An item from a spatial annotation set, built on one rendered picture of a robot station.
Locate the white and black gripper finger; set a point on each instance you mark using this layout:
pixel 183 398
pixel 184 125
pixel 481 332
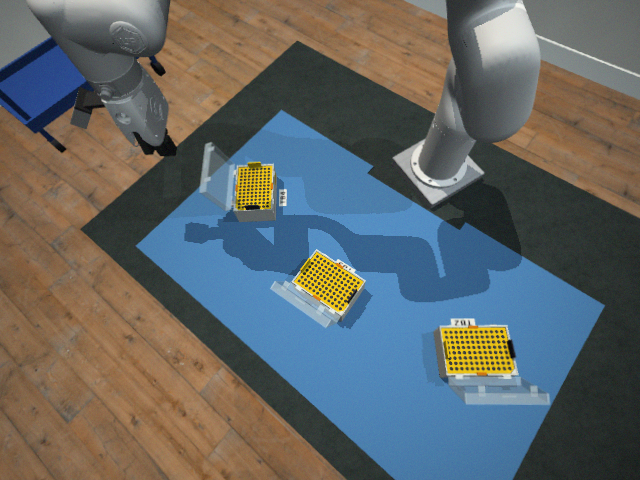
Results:
pixel 170 140
pixel 165 149

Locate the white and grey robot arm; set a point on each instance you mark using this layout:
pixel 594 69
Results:
pixel 495 64

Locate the yellow perforated tip rack plate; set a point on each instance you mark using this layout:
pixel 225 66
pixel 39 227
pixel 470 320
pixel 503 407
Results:
pixel 332 284
pixel 254 187
pixel 478 350

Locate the blue bench mat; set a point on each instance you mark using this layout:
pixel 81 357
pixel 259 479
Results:
pixel 375 374

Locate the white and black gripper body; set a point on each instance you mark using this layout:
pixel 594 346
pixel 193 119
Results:
pixel 147 109

